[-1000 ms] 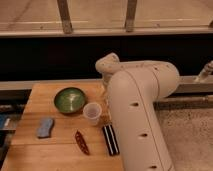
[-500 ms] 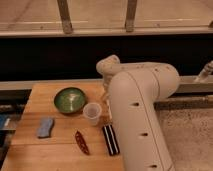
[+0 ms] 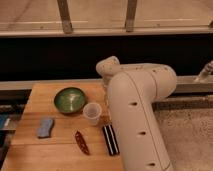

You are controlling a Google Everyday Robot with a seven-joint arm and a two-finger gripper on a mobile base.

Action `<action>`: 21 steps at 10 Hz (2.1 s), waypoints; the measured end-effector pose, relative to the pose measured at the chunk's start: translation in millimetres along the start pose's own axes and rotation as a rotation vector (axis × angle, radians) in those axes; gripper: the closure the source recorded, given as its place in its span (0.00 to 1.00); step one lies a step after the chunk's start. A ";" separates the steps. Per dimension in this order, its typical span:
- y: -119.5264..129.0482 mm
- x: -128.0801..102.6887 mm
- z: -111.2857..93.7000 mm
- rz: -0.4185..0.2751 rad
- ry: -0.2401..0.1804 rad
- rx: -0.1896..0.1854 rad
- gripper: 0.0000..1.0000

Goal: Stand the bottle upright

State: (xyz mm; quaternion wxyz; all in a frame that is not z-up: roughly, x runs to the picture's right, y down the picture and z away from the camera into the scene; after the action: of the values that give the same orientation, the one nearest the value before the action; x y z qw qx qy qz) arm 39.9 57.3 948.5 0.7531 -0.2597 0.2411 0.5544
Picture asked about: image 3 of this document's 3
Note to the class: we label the left metal post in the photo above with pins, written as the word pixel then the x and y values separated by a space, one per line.
pixel 65 16

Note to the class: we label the metal post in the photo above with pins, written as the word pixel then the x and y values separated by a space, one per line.
pixel 65 16
pixel 130 15

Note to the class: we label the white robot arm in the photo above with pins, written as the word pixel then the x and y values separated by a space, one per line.
pixel 131 89

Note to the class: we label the white object at right edge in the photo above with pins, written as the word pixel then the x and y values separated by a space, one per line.
pixel 205 72

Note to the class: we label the black white striped box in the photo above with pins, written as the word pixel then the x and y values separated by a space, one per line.
pixel 110 140

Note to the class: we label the clear plastic cup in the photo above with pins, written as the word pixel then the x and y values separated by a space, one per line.
pixel 92 112

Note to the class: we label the right metal post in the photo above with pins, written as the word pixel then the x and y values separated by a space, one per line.
pixel 130 15

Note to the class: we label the blue sponge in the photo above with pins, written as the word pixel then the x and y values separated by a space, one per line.
pixel 44 130

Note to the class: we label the green bowl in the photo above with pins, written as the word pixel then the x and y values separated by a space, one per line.
pixel 70 100

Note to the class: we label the red chili pepper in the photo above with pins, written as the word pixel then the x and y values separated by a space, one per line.
pixel 81 143

